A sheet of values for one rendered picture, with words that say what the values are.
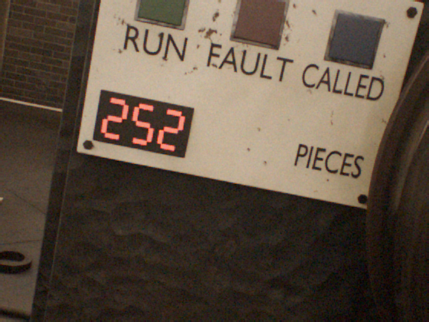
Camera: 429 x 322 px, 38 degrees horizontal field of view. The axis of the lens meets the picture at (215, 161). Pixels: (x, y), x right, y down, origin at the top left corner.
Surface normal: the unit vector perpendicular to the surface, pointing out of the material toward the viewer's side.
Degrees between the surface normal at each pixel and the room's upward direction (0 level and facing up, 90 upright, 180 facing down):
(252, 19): 90
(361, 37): 90
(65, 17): 90
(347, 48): 90
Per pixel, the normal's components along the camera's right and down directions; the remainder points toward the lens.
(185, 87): 0.01, 0.22
